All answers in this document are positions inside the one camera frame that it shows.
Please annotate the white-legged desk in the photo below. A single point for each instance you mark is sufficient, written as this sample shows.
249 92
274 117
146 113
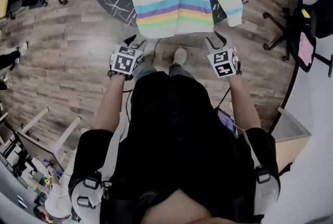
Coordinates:
44 139

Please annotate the person's left forearm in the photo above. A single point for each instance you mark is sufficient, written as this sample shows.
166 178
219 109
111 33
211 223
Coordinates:
112 103

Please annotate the wooden open box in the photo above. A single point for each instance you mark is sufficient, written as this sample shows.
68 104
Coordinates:
291 137

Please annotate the person's right beige shoe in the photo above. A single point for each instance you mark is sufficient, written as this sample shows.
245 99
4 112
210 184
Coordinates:
180 56

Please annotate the person's left leg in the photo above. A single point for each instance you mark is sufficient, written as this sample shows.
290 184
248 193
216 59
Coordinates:
145 70

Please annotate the person's right leg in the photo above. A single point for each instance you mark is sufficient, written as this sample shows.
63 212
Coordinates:
180 71

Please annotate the laptop with lit screen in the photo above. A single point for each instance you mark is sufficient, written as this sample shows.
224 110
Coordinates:
227 120

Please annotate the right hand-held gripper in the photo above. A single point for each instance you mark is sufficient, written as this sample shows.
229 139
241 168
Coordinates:
223 65

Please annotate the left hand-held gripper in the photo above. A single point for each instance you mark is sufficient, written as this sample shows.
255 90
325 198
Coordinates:
122 63

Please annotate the black chair with pink cushion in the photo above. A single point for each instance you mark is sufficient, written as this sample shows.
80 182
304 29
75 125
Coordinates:
304 28

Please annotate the person's right forearm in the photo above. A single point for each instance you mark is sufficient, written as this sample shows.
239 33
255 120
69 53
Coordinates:
243 103

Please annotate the person's leg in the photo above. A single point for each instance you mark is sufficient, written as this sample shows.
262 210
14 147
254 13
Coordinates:
180 71
145 70

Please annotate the person's black shirt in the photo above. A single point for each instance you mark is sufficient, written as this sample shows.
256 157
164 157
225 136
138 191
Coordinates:
174 145

